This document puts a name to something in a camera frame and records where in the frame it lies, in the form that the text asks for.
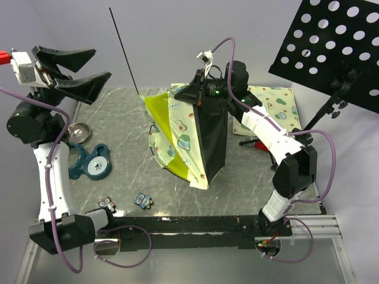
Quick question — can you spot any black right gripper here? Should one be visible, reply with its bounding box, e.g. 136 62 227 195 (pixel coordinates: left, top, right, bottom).
174 69 234 106

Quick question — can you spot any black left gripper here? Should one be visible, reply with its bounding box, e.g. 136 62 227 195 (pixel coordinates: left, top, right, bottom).
19 46 110 115

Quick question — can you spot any green patterned pet tent fabric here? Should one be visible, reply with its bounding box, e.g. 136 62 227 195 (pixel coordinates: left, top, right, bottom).
140 83 213 190

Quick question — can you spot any black tent pole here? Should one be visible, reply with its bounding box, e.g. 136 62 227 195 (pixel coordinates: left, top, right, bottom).
108 7 140 96
148 124 188 181

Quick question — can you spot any green patterned tent mat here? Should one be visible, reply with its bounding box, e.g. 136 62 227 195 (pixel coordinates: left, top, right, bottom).
248 85 301 132

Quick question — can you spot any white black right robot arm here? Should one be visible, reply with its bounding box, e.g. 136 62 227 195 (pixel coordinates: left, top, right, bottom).
174 61 317 236

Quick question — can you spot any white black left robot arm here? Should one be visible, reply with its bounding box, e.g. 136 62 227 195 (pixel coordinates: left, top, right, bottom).
1 46 117 254

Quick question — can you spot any stainless steel pet bowl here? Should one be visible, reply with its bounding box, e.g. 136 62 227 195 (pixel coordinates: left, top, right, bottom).
68 122 91 144

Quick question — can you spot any teal double pet bowl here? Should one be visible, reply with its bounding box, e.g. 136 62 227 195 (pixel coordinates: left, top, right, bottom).
68 143 113 180

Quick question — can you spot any red glitter microphone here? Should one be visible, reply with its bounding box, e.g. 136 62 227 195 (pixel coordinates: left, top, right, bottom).
253 141 269 152

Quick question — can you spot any blue owl puzzle piece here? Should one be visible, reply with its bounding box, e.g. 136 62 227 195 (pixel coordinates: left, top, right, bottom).
134 192 154 209

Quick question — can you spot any red owl puzzle piece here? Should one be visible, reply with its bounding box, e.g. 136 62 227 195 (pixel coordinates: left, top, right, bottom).
98 196 116 213

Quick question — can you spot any black music stand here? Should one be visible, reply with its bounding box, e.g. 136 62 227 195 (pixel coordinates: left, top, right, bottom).
269 1 378 130

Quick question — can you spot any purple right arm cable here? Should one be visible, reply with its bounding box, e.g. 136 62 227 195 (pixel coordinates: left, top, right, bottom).
211 37 337 264

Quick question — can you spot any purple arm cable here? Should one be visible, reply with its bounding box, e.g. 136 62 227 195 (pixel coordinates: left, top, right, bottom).
211 37 337 264
0 85 152 273

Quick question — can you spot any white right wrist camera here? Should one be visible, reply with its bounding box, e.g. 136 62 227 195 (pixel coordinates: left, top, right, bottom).
197 50 213 77

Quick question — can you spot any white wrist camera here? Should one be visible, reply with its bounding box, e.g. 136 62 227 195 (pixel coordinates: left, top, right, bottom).
1 50 37 86
197 50 213 77

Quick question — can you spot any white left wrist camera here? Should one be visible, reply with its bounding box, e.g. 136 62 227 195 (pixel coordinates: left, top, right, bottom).
1 50 37 86

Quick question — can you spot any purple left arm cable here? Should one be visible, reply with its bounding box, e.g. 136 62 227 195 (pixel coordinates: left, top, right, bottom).
0 85 152 273

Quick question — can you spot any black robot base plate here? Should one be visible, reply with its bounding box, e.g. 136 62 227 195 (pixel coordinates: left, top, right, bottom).
95 215 292 252

